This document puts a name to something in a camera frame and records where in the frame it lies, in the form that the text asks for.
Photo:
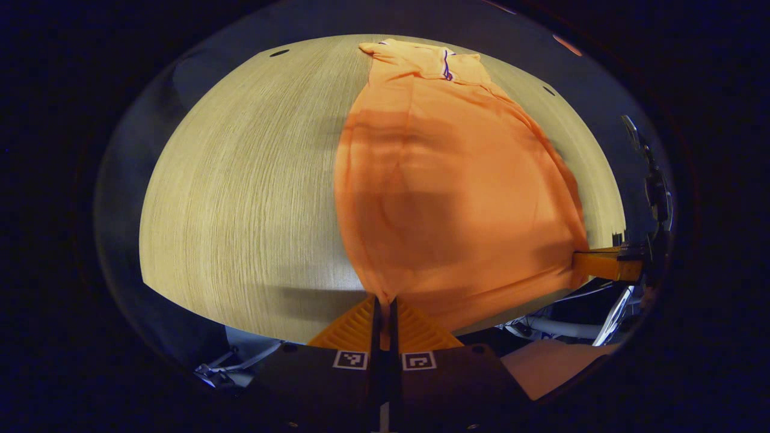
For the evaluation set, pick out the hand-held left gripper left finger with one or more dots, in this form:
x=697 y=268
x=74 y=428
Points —
x=376 y=325

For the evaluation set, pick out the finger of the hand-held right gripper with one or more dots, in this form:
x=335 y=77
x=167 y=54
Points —
x=607 y=264

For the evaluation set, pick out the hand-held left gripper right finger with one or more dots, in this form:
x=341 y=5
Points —
x=393 y=325

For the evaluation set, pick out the orange T-shirt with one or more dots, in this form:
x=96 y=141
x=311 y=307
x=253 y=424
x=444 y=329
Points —
x=451 y=198

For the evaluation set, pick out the tan flat panel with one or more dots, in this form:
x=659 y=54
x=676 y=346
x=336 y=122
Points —
x=553 y=367

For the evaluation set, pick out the white metal frame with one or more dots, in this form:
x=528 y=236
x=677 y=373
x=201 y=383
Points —
x=216 y=373
x=559 y=328

